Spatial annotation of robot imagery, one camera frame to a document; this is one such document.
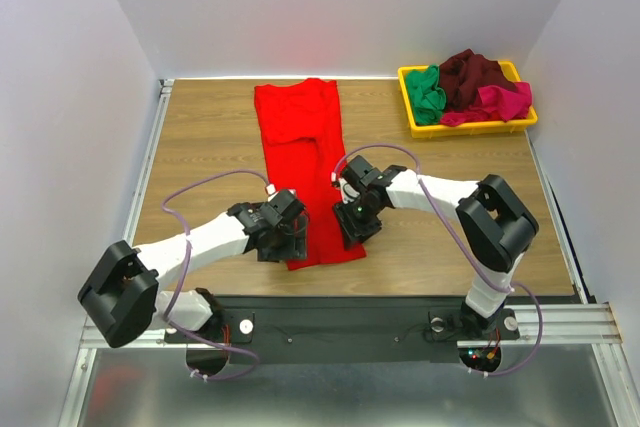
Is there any red t shirt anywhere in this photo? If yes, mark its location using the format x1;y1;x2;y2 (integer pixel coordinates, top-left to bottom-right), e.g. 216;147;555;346
254;78;366;271

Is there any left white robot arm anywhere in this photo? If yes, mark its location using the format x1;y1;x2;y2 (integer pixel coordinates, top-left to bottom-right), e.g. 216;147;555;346
78;189;309;348

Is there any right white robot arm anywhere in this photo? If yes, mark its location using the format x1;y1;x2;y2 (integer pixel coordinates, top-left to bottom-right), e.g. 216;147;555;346
331;155;539;337

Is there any yellow plastic bin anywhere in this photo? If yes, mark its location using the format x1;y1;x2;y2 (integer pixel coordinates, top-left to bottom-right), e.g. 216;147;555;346
397;65;538;139

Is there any green t shirt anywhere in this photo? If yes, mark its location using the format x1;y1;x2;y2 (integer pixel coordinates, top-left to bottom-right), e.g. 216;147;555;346
405;65;447;126

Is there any maroon t shirt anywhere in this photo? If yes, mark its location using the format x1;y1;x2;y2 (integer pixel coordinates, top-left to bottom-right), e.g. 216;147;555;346
439;49;517;112

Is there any magenta t shirt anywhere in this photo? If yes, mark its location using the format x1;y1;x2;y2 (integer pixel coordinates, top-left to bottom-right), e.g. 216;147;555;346
440;82;533;127

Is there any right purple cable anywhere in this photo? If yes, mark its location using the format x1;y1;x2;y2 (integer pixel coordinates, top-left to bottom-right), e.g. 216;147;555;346
331;143;544;380

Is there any purple cable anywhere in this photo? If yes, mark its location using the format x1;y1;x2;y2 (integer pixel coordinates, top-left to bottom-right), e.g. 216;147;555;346
331;143;544;380
161;169;274;382

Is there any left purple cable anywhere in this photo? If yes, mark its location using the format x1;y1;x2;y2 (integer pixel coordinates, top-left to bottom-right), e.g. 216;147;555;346
161;169;274;382

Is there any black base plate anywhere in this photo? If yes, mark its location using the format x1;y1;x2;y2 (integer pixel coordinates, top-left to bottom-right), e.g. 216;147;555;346
164;294;521;367

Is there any aluminium frame rail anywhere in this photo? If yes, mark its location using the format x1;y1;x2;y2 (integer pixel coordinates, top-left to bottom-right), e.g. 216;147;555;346
508;304;622;345

